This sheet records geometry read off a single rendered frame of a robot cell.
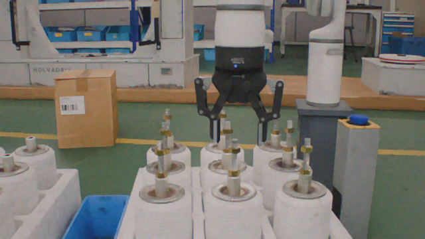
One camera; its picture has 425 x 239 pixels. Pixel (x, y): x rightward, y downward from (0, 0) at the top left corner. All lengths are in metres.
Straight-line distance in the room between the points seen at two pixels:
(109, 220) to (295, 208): 0.52
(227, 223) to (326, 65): 0.58
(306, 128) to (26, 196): 0.71
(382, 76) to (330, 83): 1.60
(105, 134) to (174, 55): 1.11
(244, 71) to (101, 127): 1.21
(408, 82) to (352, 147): 1.88
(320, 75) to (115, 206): 0.62
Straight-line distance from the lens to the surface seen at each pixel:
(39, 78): 3.07
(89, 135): 1.77
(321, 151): 1.12
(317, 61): 1.10
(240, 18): 0.58
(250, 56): 0.58
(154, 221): 0.64
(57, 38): 6.01
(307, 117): 1.10
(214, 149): 0.88
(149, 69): 2.72
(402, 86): 2.73
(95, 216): 1.03
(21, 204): 0.83
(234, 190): 0.66
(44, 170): 0.92
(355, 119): 0.89
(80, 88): 1.73
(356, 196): 0.92
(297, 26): 8.94
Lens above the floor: 0.53
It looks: 14 degrees down
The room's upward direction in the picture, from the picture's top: straight up
